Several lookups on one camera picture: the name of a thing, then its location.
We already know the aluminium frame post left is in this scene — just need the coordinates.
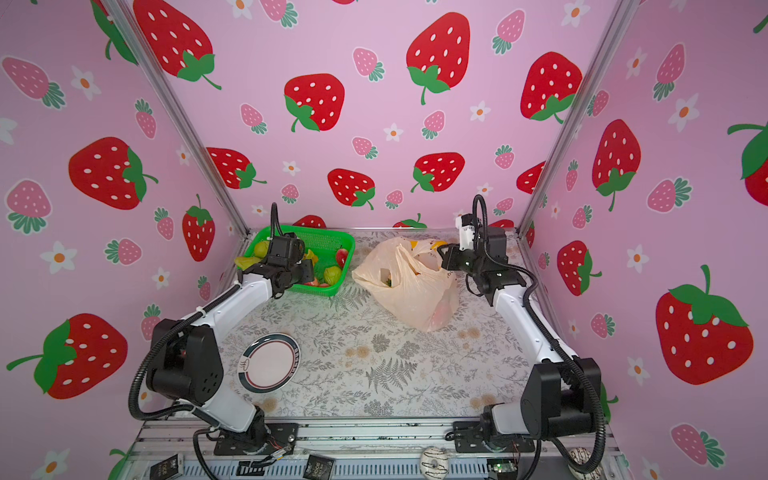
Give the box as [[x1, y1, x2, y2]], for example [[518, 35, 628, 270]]
[[104, 0, 250, 239]]

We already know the black square tag left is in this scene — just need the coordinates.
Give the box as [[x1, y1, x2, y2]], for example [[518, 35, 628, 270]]
[[148, 454, 183, 480]]

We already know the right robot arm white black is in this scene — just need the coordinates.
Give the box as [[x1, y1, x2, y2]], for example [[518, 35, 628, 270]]
[[438, 219, 607, 454]]

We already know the black square tag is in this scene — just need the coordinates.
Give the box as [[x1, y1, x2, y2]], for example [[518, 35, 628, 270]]
[[302, 454, 335, 480], [148, 454, 183, 480]]

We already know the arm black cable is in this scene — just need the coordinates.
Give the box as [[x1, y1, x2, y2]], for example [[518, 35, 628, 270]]
[[127, 202, 283, 480], [464, 194, 607, 475]]

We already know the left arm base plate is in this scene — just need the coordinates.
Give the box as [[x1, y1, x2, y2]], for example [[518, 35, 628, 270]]
[[214, 423, 299, 456]]

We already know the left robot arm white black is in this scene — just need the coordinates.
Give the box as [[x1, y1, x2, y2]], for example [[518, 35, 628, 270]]
[[128, 233, 314, 446]]

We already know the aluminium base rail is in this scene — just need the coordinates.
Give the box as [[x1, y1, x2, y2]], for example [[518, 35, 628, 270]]
[[128, 416, 631, 480]]

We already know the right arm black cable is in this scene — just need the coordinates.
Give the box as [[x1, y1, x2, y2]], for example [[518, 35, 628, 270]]
[[464, 194, 607, 475]]

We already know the banana print plastic bag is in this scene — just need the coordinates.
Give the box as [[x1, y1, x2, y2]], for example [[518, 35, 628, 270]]
[[352, 237, 460, 332]]

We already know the black square tag centre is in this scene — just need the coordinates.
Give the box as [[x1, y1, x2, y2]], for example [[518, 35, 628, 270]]
[[302, 454, 335, 480]]

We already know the aluminium frame post right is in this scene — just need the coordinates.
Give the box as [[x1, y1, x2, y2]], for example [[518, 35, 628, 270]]
[[517, 0, 640, 237]]

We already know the round white plate dark rim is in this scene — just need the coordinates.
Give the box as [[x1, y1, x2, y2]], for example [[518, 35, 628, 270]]
[[237, 333, 301, 394]]

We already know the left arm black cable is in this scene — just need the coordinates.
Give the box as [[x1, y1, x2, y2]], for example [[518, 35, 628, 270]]
[[127, 202, 283, 480]]

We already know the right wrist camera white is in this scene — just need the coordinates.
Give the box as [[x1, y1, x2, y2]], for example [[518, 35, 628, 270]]
[[455, 213, 477, 251]]

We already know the white sprinkled donut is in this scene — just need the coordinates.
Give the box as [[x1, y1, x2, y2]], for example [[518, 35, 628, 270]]
[[569, 447, 602, 480], [419, 446, 450, 480]]

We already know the white sprinkled donut centre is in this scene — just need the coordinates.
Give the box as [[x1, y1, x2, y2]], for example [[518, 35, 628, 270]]
[[419, 446, 450, 480]]

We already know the yellow green fake starfruit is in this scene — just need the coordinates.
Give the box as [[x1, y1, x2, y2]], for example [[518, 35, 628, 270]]
[[234, 256, 261, 271]]

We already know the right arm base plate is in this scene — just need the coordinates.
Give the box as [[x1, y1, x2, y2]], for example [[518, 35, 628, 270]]
[[444, 421, 535, 454]]

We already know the aluminium frame post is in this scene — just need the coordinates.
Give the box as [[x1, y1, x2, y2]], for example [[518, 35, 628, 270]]
[[517, 0, 640, 237], [104, 0, 250, 239]]

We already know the white sprinkled donut right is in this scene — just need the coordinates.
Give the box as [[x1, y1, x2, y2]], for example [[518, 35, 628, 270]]
[[569, 447, 602, 480]]

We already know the green plastic fruit basket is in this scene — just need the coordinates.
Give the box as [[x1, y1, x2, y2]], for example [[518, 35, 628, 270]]
[[281, 225, 356, 297]]

